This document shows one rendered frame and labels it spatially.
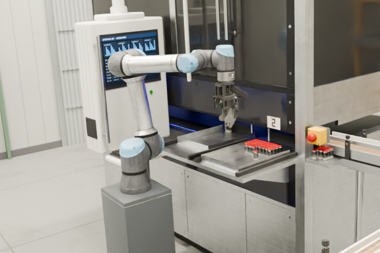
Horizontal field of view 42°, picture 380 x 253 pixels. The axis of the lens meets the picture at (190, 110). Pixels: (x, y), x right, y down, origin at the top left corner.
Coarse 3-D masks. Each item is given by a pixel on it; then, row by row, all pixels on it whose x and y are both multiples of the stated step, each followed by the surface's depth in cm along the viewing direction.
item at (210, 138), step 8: (208, 128) 285; (216, 128) 288; (184, 136) 274; (192, 136) 278; (200, 136) 281; (208, 136) 281; (216, 136) 280; (224, 136) 279; (232, 136) 278; (240, 136) 265; (248, 136) 269; (184, 144) 267; (192, 144) 262; (200, 144) 256; (208, 144) 266; (216, 144) 255; (224, 144) 259
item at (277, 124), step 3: (267, 117) 251; (270, 117) 250; (273, 117) 248; (276, 117) 246; (267, 120) 251; (270, 120) 250; (273, 120) 248; (276, 120) 247; (279, 120) 245; (267, 123) 252; (270, 123) 250; (276, 123) 247; (279, 123) 245; (267, 126) 252; (270, 126) 251; (273, 126) 249; (276, 126) 248; (279, 126) 246; (279, 129) 246
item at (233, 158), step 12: (240, 144) 254; (204, 156) 237; (216, 156) 245; (228, 156) 244; (240, 156) 243; (252, 156) 242; (264, 156) 241; (276, 156) 233; (228, 168) 224; (240, 168) 220
